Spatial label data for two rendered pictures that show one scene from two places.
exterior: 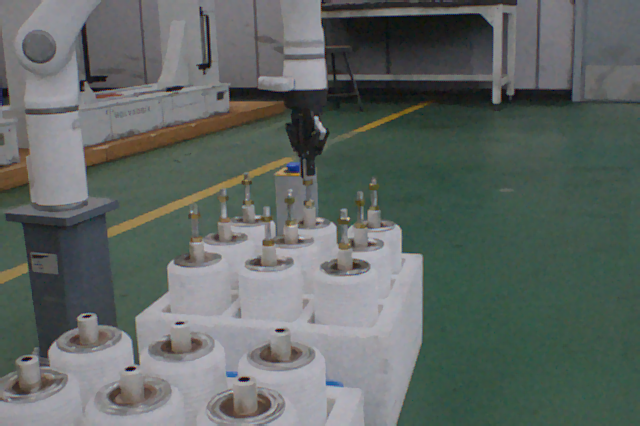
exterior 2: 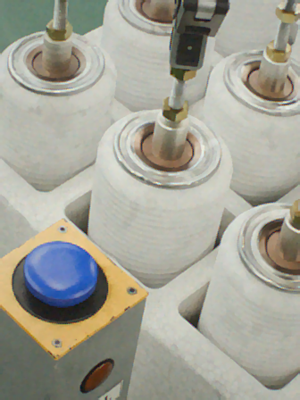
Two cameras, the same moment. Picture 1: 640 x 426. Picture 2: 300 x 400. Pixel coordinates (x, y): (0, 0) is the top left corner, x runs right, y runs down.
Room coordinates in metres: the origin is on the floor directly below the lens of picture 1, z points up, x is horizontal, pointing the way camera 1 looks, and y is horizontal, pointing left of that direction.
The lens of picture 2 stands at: (1.80, 0.22, 0.77)
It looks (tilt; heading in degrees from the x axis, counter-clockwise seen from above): 47 degrees down; 203
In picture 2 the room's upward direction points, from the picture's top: 10 degrees clockwise
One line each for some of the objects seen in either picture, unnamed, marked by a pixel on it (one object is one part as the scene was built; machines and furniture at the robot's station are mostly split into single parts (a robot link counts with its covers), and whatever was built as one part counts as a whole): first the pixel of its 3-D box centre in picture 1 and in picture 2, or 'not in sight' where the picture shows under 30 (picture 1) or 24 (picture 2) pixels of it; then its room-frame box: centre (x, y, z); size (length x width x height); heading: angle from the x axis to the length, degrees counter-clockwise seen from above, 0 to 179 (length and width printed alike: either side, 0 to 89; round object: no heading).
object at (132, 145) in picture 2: (309, 223); (167, 148); (1.31, 0.02, 0.25); 0.08 x 0.08 x 0.01
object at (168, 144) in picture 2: (309, 216); (170, 135); (1.31, 0.02, 0.26); 0.02 x 0.02 x 0.03
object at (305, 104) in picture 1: (305, 111); not in sight; (1.31, 0.02, 0.46); 0.08 x 0.08 x 0.09
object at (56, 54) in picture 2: (374, 219); (56, 50); (1.28, -0.09, 0.26); 0.02 x 0.02 x 0.03
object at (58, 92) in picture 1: (47, 69); not in sight; (1.31, 0.47, 0.54); 0.09 x 0.09 x 0.17; 10
